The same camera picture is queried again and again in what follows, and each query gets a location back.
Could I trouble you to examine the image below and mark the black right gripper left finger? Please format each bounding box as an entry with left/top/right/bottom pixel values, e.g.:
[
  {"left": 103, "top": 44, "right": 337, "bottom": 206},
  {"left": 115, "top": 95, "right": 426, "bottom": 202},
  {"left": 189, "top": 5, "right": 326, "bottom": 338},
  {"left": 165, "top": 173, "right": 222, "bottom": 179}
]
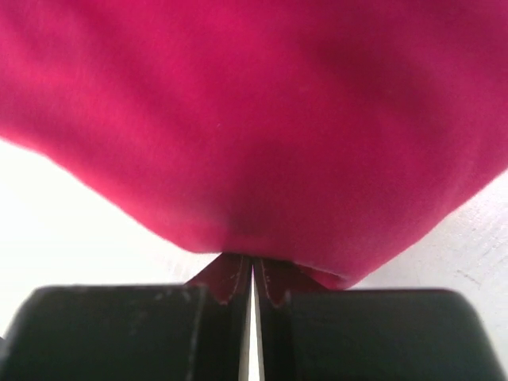
[{"left": 1, "top": 254, "right": 252, "bottom": 380}]

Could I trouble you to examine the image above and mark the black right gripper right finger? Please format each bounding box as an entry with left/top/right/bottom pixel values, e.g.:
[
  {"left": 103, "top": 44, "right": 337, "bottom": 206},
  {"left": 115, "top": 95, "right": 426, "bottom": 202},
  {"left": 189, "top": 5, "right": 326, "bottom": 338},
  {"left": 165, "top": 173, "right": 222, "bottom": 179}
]
[{"left": 253, "top": 260, "right": 507, "bottom": 380}]

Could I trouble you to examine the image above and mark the pink t shirt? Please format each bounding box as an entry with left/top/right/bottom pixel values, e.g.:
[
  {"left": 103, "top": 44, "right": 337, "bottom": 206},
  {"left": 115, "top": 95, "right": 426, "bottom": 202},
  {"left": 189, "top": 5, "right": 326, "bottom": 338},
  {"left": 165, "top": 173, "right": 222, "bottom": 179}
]
[{"left": 1, "top": 1, "right": 507, "bottom": 288}]

